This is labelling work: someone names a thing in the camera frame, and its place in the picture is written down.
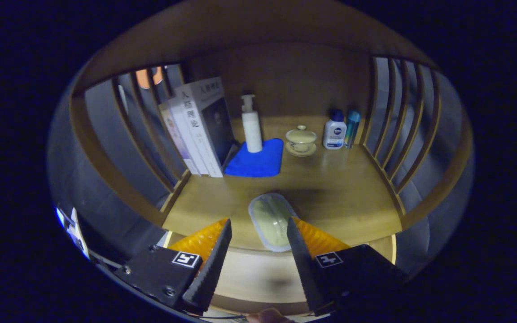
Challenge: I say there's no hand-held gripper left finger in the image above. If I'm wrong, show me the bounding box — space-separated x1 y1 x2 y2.
115 218 232 314

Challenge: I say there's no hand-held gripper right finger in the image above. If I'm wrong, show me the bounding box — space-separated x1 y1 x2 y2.
287 217 409 316

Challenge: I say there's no green scrub brush white pad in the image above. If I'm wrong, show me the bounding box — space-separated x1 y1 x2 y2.
248 193 299 253

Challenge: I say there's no wooden countertop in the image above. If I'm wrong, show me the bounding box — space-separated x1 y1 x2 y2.
162 116 403 252

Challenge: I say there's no wooden cabinet with slatted sides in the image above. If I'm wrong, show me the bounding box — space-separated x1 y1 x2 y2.
68 0 474 317

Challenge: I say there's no blue cloth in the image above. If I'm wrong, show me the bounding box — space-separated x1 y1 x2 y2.
224 138 285 178

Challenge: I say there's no lidded tea cup with saucer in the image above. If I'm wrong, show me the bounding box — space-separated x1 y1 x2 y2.
285 125 318 157

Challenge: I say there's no white lotion bottle blue cap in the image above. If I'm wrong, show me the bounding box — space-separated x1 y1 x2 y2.
322 109 347 150

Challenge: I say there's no pale purple book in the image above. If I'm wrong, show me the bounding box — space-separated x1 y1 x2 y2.
159 103 201 175

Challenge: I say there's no white pump bottle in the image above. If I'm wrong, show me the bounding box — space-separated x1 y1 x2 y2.
241 94 263 153

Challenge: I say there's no teal bottle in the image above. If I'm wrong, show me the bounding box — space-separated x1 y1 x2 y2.
344 110 361 149

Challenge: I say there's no white book with dark cover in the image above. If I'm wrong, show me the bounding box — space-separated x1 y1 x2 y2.
174 77 237 178

